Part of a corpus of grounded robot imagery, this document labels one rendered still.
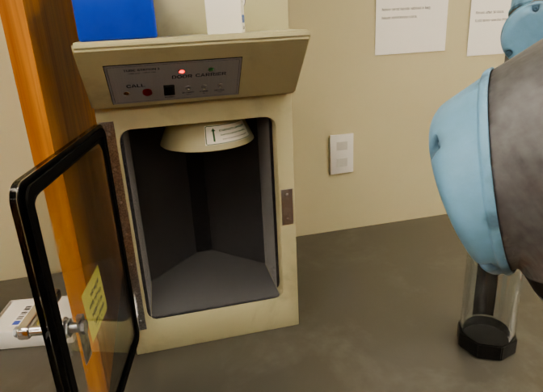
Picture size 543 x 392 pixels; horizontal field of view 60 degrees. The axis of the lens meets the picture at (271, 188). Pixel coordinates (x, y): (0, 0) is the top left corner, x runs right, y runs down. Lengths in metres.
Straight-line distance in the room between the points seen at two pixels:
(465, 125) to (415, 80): 1.13
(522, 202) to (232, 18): 0.52
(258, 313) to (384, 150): 0.66
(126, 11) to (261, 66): 0.20
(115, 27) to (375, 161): 0.92
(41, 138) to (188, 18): 0.28
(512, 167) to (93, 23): 0.54
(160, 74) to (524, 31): 0.47
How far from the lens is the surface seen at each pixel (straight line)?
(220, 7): 0.71
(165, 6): 0.78
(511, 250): 0.30
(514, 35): 0.65
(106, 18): 0.68
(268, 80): 0.75
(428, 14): 1.41
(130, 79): 0.71
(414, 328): 1.01
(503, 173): 0.27
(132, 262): 0.88
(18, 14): 0.71
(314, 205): 1.38
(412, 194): 1.50
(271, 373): 0.89
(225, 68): 0.71
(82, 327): 0.61
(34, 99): 0.72
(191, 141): 0.83
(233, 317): 0.95
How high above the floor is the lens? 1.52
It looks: 20 degrees down
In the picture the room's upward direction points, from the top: 3 degrees counter-clockwise
